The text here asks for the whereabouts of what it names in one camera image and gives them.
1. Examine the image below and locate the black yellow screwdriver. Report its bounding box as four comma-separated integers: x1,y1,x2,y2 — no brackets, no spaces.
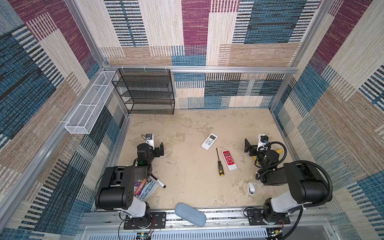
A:
216,149,225,177

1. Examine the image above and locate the white remote control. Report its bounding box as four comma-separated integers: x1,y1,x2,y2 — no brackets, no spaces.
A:
201,133,218,151

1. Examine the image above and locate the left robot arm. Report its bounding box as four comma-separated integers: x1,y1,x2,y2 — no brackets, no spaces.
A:
95,143,166,230

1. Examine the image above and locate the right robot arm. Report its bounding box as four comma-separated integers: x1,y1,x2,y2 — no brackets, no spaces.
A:
244,135,333,225

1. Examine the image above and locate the red remote control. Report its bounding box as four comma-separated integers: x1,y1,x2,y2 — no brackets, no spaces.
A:
222,150,238,171

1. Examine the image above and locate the yellow plastic shovel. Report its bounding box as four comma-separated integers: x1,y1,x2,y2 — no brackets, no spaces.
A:
253,149,284,162

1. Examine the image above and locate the black white marker pen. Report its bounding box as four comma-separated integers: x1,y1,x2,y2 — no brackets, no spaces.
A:
151,174,167,189

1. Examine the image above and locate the colourful paperback book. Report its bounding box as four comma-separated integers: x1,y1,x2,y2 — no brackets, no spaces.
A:
134,177,160,202

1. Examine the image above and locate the blue grey oval pouch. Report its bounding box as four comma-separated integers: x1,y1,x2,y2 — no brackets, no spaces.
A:
175,203,207,227

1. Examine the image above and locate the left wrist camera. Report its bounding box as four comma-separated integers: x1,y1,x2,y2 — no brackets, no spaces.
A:
145,133,155,149

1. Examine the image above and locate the black wire shelf rack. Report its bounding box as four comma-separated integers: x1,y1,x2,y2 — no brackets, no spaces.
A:
112,69,176,115

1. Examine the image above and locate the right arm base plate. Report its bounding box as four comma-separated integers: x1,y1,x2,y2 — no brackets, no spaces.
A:
243,207,291,226

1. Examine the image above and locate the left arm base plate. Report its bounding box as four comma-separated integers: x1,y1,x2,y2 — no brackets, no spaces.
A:
123,212,167,230

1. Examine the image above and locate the white wire mesh basket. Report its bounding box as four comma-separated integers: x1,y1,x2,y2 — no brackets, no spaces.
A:
65,71,116,135

